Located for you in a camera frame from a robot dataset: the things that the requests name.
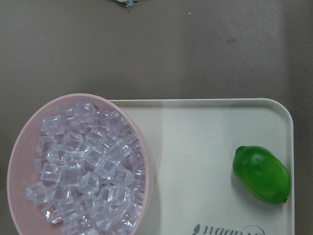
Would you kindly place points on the clear ice cubes pile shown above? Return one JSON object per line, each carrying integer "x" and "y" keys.
{"x": 92, "y": 172}

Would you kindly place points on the pink bowl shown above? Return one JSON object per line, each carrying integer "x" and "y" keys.
{"x": 21, "y": 173}

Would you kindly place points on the cream plastic tray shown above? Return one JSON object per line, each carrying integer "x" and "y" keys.
{"x": 192, "y": 144}

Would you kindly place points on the green lime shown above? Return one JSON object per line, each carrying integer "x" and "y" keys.
{"x": 262, "y": 174}

